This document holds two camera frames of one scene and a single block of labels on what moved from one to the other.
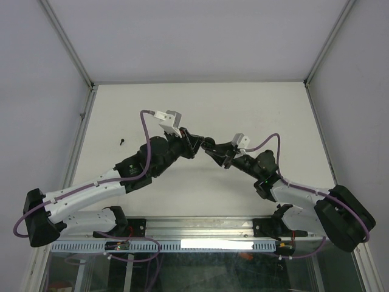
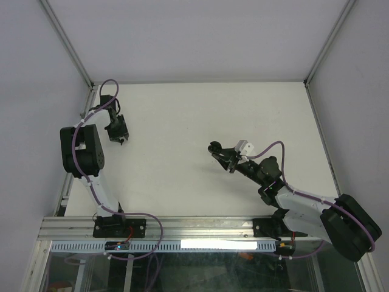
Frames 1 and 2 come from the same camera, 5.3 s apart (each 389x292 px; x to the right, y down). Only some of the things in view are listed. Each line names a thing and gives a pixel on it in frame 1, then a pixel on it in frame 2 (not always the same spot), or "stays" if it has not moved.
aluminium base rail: [190, 229] stays
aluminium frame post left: [45, 4] stays
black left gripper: [191, 143] to [116, 135]
